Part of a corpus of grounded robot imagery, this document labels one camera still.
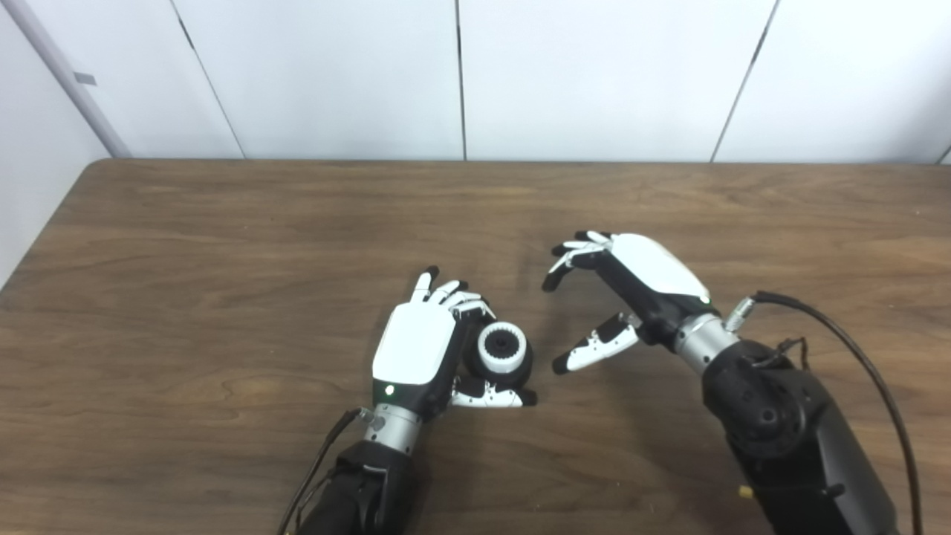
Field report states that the white ring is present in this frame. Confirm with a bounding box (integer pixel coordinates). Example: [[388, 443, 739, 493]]
[[477, 322, 528, 375]]

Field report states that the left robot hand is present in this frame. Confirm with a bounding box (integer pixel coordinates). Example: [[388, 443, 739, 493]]
[[371, 266, 537, 418]]

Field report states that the grey wall corner post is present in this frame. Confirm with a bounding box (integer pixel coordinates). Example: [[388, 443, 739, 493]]
[[0, 0, 133, 159]]

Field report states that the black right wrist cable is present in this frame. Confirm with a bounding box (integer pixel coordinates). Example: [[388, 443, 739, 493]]
[[724, 291, 924, 535]]

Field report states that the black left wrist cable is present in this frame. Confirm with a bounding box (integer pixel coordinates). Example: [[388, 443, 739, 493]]
[[277, 407, 365, 535]]

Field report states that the round black part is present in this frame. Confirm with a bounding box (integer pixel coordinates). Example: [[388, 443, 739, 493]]
[[462, 321, 534, 389]]

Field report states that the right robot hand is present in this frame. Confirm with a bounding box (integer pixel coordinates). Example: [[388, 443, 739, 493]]
[[542, 230, 718, 375]]

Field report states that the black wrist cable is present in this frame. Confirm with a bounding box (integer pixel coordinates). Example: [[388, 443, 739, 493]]
[[724, 291, 924, 535], [277, 407, 365, 535]]

